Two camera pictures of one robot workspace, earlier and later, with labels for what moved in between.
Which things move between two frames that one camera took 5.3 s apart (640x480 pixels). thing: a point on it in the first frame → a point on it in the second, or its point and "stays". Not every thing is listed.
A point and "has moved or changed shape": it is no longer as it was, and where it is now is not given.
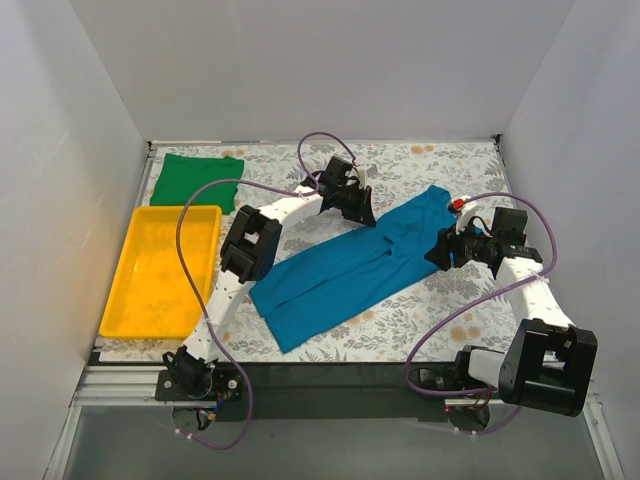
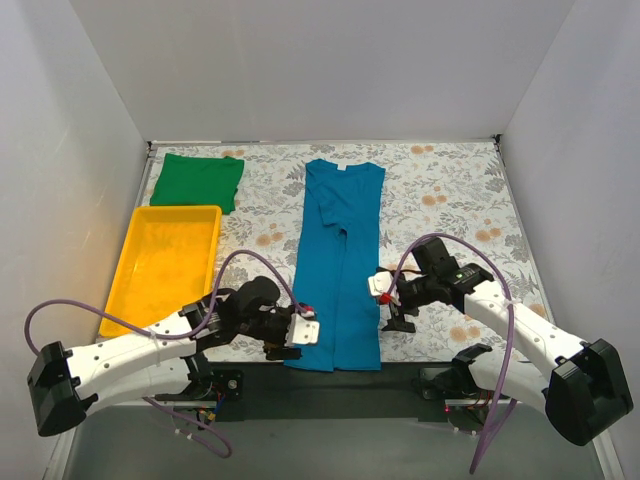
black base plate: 316,392 stays
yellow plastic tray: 151,296 stays
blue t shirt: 339,277 has moved or changed shape
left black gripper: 357,201 → 279,345
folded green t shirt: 180,175 stays
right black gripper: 448,246 → 398,311
